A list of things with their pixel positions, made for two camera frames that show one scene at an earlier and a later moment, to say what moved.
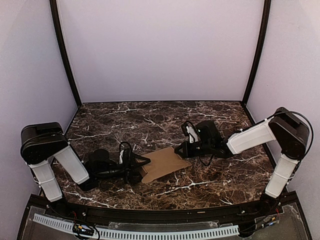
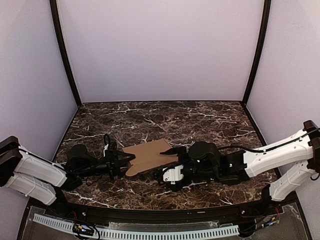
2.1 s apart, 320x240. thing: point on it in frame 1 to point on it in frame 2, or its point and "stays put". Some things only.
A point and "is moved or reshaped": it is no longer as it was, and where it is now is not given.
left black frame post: (54, 12) stays put
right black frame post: (266, 10) stays put
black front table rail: (236, 214) stays put
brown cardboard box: (163, 162) is moved or reshaped
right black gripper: (189, 148) to (182, 156)
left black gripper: (128, 169) to (111, 163)
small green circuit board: (82, 229) stays put
